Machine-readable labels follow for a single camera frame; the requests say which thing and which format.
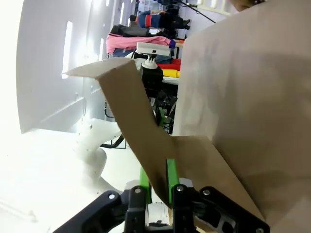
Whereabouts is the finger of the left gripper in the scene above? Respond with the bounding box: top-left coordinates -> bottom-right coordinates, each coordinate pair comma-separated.
155,106 -> 168,127

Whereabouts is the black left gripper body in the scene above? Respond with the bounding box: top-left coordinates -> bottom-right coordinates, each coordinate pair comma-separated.
149,90 -> 178,135

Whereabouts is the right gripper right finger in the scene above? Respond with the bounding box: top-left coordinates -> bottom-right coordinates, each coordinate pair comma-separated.
166,158 -> 270,233

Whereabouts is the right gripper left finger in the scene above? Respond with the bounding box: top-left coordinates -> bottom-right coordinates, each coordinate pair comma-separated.
52,167 -> 151,233

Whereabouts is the brown cardboard box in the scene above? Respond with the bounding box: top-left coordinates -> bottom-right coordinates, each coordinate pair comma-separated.
62,0 -> 311,233

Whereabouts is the yellow cloth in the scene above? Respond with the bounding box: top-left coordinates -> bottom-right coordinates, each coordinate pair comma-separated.
161,69 -> 181,78

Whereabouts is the red cloth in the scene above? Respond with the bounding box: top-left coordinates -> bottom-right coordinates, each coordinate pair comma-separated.
157,59 -> 182,71

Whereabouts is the pink cloth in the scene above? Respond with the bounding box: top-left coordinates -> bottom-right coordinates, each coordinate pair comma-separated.
106,33 -> 172,56

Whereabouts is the dark clothing pile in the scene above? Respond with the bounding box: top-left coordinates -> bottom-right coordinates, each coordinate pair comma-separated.
110,24 -> 168,38

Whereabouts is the person in blue red top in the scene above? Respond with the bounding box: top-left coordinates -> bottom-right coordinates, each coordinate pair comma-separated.
129,9 -> 192,32

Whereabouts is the black tripod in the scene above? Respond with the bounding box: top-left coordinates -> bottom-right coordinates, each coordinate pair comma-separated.
159,0 -> 217,25

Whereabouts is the black and white camera mount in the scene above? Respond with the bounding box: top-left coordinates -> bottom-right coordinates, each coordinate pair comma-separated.
140,55 -> 164,92

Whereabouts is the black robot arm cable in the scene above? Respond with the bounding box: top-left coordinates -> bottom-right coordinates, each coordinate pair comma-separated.
100,134 -> 127,149

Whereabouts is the white camera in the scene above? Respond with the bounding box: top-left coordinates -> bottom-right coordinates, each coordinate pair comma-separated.
135,42 -> 171,58

